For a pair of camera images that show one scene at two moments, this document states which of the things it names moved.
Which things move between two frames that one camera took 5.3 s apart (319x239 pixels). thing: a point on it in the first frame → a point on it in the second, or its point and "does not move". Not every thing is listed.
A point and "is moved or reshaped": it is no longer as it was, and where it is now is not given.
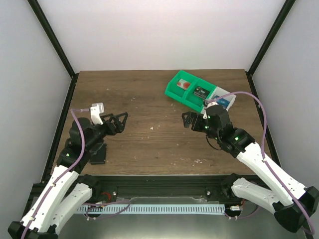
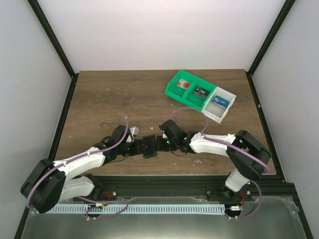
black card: x=201 y=92 does not move
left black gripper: x=110 y=125 → x=137 y=147
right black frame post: x=283 y=13 does not move
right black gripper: x=197 y=123 → x=159 y=145
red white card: x=183 y=84 does not move
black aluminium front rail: x=195 y=186 does not move
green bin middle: x=194 y=101 does not move
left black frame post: x=46 y=27 does not move
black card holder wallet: x=98 y=156 is moved or reshaped
